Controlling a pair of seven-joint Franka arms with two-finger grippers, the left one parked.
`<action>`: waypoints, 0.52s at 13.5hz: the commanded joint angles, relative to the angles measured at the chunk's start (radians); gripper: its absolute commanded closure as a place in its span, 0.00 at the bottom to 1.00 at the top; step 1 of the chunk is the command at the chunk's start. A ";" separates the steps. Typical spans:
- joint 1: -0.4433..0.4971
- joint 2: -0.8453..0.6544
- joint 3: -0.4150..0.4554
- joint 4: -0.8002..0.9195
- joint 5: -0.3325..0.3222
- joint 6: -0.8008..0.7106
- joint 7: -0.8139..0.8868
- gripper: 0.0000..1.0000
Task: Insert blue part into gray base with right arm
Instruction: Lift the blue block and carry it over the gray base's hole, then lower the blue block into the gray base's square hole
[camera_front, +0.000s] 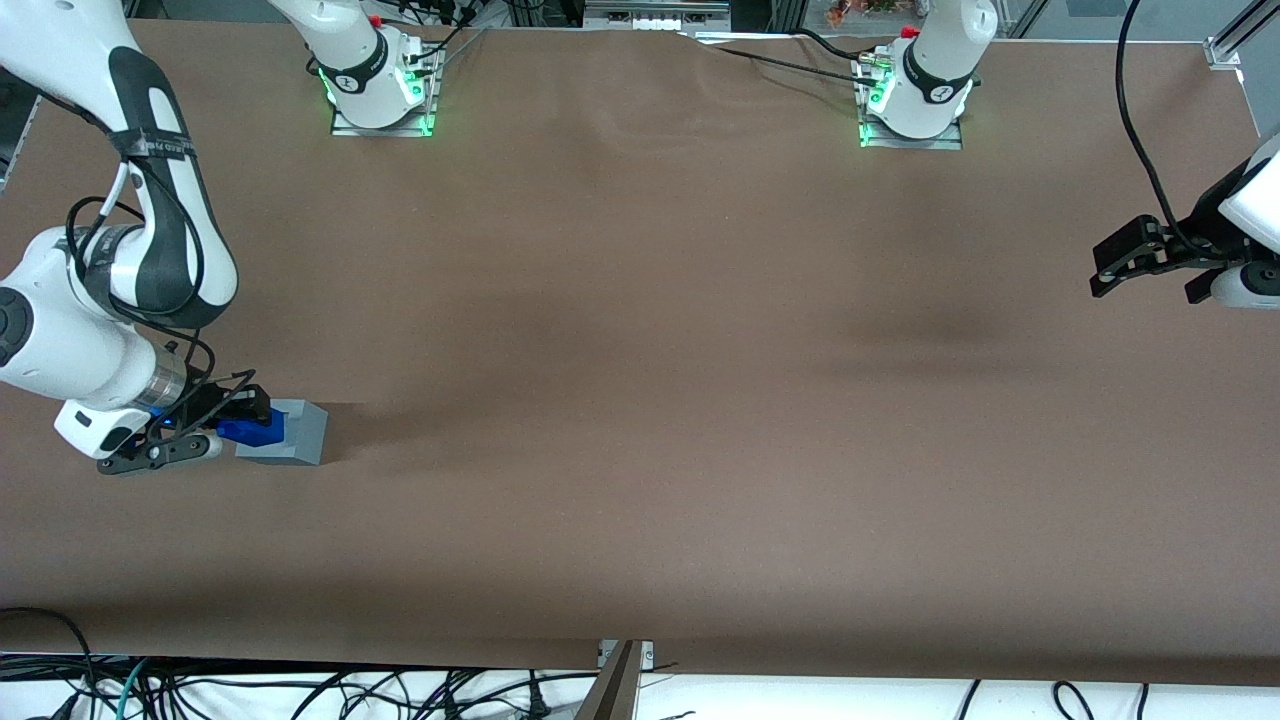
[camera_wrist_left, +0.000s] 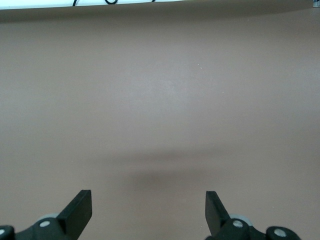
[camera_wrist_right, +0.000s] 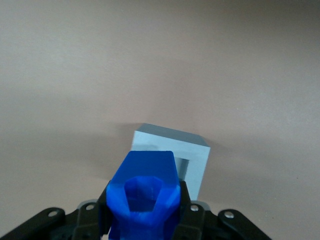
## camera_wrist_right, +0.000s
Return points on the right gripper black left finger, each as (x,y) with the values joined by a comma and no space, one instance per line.
(87,222)

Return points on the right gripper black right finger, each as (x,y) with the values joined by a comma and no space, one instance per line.
(192,225)

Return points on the blue plastic insert part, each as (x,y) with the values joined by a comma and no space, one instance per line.
(147,170)

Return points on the gray square base block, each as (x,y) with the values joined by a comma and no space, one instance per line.
(197,160)

